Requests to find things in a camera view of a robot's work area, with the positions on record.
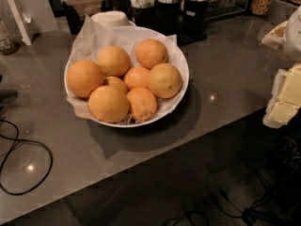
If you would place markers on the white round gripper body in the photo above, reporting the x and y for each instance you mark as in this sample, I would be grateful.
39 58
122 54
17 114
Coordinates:
293 37

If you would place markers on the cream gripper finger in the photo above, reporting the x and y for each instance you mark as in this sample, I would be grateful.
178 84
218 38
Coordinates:
275 37
286 97

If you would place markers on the orange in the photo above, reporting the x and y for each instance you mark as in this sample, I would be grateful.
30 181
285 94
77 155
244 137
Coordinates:
108 104
143 104
164 80
83 77
151 52
136 77
113 60

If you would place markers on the large white bowl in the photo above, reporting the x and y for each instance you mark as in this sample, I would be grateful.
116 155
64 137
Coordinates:
178 88

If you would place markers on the white paper bowl liner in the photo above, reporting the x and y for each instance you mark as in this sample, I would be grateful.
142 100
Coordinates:
91 38

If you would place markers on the jar of nuts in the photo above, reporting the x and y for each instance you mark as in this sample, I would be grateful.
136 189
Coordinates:
260 7

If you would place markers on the black condiment holder right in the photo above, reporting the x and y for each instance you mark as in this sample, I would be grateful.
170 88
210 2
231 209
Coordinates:
194 15

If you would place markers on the black condiment holder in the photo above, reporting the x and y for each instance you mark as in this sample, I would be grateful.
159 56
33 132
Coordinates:
168 16
194 15
144 12

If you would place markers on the black condiment holder middle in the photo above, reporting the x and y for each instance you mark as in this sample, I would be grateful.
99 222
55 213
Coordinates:
168 16

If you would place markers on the black condiment holder left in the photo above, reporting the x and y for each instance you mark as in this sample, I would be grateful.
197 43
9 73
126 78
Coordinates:
144 12

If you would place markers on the small white cup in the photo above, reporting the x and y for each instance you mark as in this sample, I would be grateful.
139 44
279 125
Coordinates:
113 18

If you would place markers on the white stand sign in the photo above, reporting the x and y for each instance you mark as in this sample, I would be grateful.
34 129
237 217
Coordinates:
22 20

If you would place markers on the brown bottle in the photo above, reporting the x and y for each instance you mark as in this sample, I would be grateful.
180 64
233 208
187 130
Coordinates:
7 44

